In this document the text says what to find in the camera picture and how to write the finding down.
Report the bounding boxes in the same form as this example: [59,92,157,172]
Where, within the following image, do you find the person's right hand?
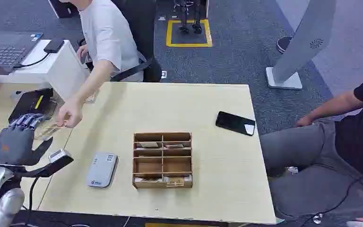
[76,44,90,64]

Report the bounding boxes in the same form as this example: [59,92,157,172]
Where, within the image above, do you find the person's left hand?
[56,97,84,129]

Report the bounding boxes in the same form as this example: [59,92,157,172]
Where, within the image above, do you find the seated person's right hand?
[294,114,316,128]

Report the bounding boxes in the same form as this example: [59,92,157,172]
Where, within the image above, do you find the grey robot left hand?
[0,113,54,167]

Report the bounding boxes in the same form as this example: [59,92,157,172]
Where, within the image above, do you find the black power adapter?
[43,38,66,54]

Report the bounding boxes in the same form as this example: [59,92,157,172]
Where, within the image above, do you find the white cabinet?
[10,39,90,102]

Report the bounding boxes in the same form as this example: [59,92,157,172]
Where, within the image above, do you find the person at laptop desk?
[56,0,147,129]

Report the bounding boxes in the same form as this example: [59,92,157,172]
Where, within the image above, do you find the person beside the desk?
[259,67,363,227]

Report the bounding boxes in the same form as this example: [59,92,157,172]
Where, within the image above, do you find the black device with yellow label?
[8,88,55,124]

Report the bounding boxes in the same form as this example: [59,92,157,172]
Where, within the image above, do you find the black cabinet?
[47,0,79,19]

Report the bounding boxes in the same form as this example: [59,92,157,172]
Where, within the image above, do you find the black office chair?
[110,0,163,83]

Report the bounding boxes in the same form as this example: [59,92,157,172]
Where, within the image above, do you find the black smartphone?
[215,111,257,137]

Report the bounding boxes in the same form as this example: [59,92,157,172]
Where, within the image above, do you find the dark laptop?
[0,31,44,76]

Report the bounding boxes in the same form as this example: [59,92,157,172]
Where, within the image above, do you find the black round floor object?
[276,36,294,54]

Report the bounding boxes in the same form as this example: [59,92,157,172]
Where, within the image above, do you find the grey slanted floor stand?
[265,0,338,91]

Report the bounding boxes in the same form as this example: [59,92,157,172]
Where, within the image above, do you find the pale card in box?
[138,141,160,149]

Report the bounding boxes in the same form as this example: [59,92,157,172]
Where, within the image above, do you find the white card in box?
[133,176,164,183]

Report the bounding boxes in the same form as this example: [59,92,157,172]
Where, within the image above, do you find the wooden card box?
[132,131,194,190]

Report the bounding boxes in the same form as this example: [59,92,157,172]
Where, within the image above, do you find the black robot legs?
[173,0,204,35]

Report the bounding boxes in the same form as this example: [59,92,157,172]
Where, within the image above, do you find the gold printed card in box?
[166,177,186,188]

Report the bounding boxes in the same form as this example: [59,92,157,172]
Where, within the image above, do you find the black floor cable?
[277,177,362,221]

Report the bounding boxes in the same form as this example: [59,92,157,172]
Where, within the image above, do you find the pale wrist camera, black bracket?
[12,148,74,179]

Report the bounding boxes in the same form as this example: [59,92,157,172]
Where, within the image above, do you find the black adapter cable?
[12,52,51,69]

